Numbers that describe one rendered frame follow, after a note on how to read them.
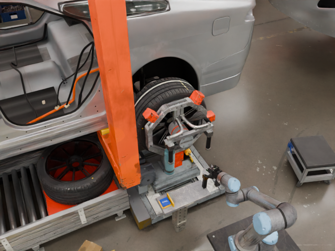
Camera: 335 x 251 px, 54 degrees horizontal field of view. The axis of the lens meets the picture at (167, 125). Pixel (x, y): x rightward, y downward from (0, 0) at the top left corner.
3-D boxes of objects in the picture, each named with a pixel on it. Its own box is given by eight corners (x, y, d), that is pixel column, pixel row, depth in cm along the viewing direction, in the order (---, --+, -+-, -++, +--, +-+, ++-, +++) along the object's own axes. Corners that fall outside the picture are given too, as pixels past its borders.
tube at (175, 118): (177, 119, 265) (177, 108, 258) (188, 134, 253) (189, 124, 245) (157, 125, 260) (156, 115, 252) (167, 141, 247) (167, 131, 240)
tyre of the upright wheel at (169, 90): (121, 141, 298) (183, 132, 330) (131, 159, 283) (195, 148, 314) (133, 77, 260) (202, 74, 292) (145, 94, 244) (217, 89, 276)
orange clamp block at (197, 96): (194, 100, 271) (200, 91, 268) (199, 105, 266) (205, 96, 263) (188, 98, 267) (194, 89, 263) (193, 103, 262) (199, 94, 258)
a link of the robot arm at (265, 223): (254, 254, 240) (291, 229, 175) (232, 260, 237) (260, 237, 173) (247, 233, 247) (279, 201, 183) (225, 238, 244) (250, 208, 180)
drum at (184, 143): (181, 129, 285) (182, 117, 276) (194, 145, 271) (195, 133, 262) (167, 134, 281) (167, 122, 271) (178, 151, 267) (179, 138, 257)
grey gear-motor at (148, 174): (140, 163, 349) (139, 139, 326) (157, 192, 322) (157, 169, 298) (124, 168, 344) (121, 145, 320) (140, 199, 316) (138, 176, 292)
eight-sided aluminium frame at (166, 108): (200, 138, 305) (205, 91, 269) (204, 143, 301) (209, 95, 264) (146, 158, 288) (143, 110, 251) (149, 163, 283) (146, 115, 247)
